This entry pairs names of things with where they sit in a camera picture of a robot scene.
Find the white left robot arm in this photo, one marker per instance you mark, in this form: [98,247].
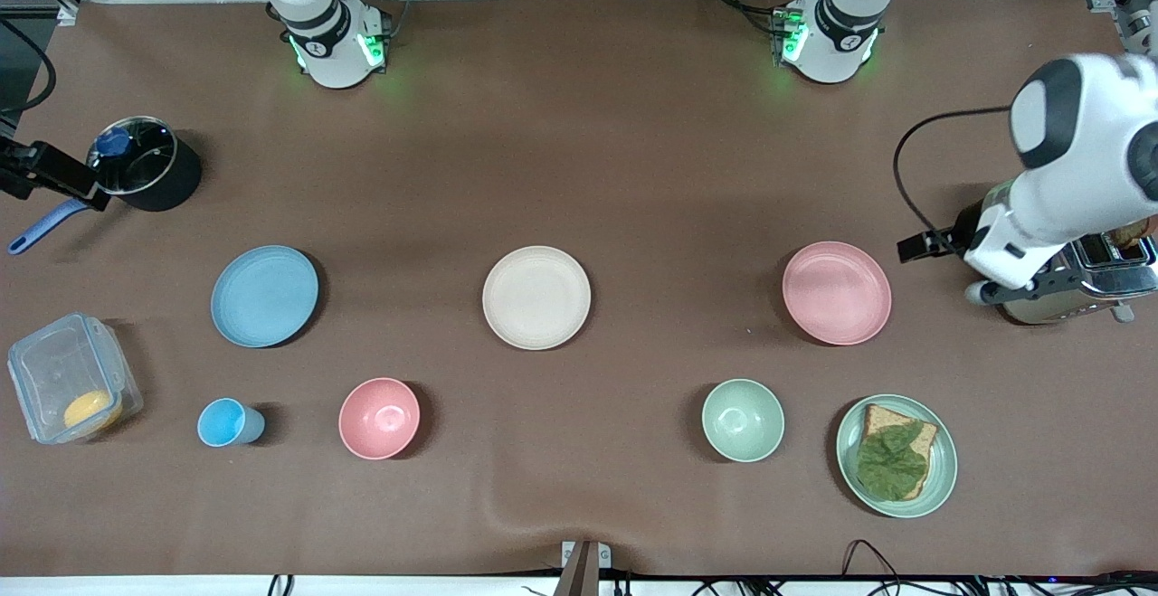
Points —
[1086,153]

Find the brown bread slice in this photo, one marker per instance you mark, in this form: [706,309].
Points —
[882,415]

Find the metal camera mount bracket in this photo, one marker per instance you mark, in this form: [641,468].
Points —
[583,569]

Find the blue plate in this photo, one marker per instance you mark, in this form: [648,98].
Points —
[264,298]

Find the clear plastic container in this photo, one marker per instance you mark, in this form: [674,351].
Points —
[54,361]

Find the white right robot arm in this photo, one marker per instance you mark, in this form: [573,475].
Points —
[335,44]

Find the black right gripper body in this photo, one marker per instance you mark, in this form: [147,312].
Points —
[27,167]

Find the green lettuce leaf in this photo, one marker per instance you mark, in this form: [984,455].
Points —
[891,465]

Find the glass lid with blue knob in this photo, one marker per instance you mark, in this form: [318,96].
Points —
[145,166]

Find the beige plate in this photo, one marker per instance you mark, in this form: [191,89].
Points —
[536,298]

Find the green plate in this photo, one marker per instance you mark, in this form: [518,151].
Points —
[945,478]

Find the green bowl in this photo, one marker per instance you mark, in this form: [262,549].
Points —
[744,420]

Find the orange round food piece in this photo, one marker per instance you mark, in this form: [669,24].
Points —
[92,411]

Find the pink plate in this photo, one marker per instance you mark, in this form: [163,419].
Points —
[837,293]

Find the brown toast slice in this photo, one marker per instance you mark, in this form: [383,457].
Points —
[1135,234]

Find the pink bowl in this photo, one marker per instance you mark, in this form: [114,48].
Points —
[380,419]

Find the brown table cover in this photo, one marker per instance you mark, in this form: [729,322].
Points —
[588,126]

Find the beige and chrome toaster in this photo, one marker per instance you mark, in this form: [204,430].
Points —
[1104,284]

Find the blue cup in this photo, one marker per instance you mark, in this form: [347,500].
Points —
[222,422]

